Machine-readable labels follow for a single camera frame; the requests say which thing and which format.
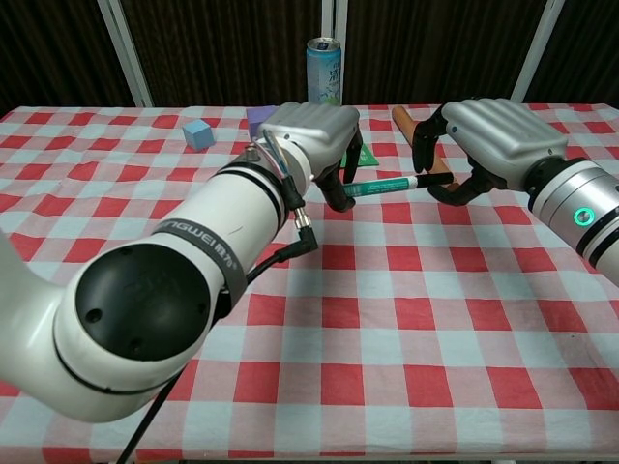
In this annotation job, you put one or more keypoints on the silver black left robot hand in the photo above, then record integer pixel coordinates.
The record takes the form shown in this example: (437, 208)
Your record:
(314, 128)

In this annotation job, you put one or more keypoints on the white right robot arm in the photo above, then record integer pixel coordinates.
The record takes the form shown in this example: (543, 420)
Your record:
(575, 212)

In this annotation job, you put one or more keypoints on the green white marker pen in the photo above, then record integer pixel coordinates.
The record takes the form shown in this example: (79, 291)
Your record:
(387, 185)

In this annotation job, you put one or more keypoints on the black marker cap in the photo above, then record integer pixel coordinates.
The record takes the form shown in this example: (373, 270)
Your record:
(435, 180)

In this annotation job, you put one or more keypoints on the brown wooden stick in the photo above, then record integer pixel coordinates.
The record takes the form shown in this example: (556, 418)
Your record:
(406, 123)

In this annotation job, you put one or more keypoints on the silver green drink can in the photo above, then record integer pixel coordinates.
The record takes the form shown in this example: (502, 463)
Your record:
(324, 72)

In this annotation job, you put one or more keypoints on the dark brown ribbed partition panel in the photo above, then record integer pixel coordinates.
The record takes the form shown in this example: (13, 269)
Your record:
(227, 53)
(53, 53)
(590, 53)
(435, 53)

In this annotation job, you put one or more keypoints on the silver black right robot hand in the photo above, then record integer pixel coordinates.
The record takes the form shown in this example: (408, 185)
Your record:
(503, 133)

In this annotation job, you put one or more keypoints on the green sachet packet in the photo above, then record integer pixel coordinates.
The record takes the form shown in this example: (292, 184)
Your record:
(368, 157)

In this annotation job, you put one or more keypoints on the purple foam cube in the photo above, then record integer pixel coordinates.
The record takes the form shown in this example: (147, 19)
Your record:
(257, 121)

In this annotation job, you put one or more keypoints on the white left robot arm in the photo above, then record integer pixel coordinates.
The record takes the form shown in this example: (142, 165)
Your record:
(145, 299)

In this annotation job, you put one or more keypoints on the red white checkered tablecloth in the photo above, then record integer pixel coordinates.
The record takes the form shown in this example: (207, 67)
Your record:
(387, 314)

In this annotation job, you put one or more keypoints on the light blue foam cube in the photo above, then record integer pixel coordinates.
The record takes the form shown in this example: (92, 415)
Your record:
(198, 135)

